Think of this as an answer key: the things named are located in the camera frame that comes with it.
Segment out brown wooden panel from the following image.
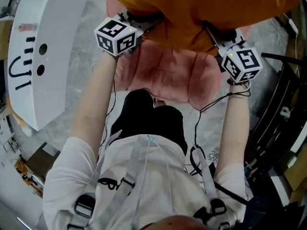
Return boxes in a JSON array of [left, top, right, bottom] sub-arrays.
[[24, 141, 61, 180]]

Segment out beaded bracelets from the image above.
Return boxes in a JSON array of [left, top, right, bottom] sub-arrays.
[[226, 77, 252, 92]]

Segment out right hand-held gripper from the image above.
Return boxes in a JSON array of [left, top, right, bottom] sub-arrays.
[[203, 22, 263, 84]]

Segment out grey left shoulder strap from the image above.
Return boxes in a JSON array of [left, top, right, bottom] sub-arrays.
[[66, 130, 145, 230]]

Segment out person's head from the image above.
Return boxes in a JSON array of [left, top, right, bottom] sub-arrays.
[[143, 215, 218, 230]]

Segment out person's black shorts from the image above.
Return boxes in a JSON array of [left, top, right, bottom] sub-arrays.
[[110, 88, 189, 156]]

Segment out pink bottle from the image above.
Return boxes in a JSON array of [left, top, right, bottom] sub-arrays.
[[17, 23, 39, 33]]

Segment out black cable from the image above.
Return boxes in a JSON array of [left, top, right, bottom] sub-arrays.
[[189, 89, 252, 177]]

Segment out black bar handle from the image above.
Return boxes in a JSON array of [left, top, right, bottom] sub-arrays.
[[14, 80, 32, 91]]

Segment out person's white shirt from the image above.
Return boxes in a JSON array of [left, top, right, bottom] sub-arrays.
[[42, 132, 248, 230]]

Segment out person's left forearm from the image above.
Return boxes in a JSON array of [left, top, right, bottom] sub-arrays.
[[71, 51, 118, 154]]

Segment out orange cushion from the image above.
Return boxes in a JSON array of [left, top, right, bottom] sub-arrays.
[[99, 0, 302, 58]]

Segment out person's right forearm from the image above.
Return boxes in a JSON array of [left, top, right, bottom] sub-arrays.
[[215, 80, 252, 178]]

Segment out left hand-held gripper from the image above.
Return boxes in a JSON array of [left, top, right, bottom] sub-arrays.
[[94, 10, 164, 58]]

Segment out black curved faucet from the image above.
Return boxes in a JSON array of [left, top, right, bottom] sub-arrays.
[[8, 55, 32, 79]]

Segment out grey right shoulder strap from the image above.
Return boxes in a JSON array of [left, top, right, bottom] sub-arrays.
[[191, 147, 231, 230]]

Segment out pink armchair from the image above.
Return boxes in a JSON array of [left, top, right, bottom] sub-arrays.
[[105, 0, 253, 112]]

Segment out black table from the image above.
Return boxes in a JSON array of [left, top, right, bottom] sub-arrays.
[[244, 52, 307, 178]]

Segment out large cardboard box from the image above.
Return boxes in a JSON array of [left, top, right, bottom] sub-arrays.
[[0, 20, 14, 60]]

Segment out grey shoulder strap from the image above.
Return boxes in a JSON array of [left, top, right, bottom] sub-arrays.
[[191, 147, 231, 230], [66, 130, 145, 230]]

